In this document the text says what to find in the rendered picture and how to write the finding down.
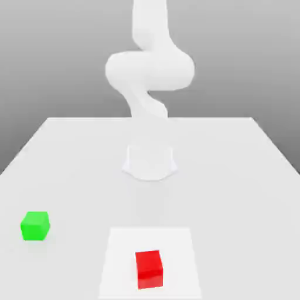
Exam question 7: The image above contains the small red cube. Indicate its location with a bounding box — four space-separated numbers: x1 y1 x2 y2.
135 250 164 291

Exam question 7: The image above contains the small green cube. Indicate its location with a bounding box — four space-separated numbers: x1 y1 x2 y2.
20 211 52 241

